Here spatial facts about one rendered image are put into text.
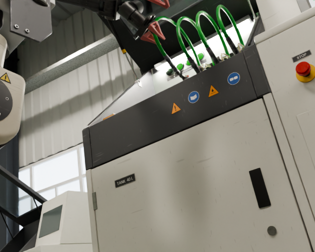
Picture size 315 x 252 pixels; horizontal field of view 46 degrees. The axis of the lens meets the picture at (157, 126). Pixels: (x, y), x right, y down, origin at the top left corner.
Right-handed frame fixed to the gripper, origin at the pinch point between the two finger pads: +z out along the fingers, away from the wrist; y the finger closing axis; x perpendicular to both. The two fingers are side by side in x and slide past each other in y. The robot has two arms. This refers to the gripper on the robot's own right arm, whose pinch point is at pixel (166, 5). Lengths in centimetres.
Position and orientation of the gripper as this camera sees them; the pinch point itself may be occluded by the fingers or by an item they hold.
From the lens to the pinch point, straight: 134.2
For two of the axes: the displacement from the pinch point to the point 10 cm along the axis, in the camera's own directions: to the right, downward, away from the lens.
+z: 6.6, 7.3, 1.7
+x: -6.4, 4.2, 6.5
